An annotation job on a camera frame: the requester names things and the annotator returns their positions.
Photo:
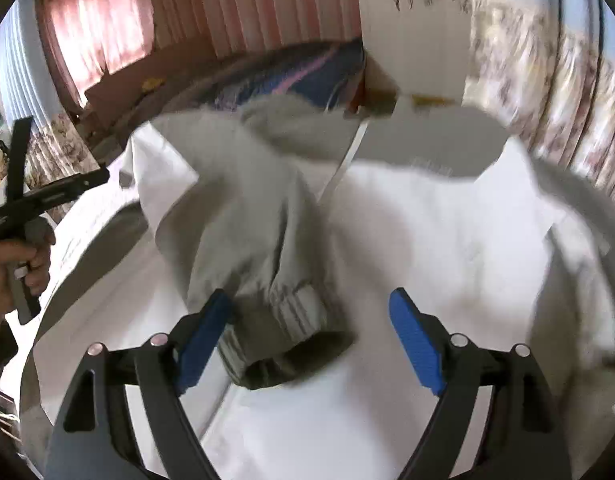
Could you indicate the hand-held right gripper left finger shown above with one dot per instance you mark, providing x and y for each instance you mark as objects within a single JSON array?
[{"x": 205, "y": 342}]

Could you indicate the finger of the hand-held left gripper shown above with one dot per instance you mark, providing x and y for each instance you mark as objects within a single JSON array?
[
  {"x": 67, "y": 189},
  {"x": 20, "y": 160}
]

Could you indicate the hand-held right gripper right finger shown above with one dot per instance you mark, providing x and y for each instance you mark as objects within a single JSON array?
[{"x": 417, "y": 342}]

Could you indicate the grey and white jacket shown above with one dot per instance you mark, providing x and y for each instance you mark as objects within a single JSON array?
[{"x": 247, "y": 210}]

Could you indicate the person's left hand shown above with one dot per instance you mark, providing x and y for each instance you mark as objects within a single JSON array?
[{"x": 7, "y": 265}]

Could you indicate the floral curtain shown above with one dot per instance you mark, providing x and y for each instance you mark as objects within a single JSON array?
[
  {"x": 542, "y": 70},
  {"x": 57, "y": 152}
]

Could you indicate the small yellow toy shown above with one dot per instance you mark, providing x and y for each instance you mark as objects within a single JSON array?
[{"x": 153, "y": 85}]

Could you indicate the pink window curtain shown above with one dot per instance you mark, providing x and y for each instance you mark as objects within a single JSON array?
[{"x": 95, "y": 25}]

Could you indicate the bed with striped blanket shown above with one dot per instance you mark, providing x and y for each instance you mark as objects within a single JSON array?
[{"x": 287, "y": 70}]

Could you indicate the white wardrobe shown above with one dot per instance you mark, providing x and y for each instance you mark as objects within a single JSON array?
[{"x": 412, "y": 35}]

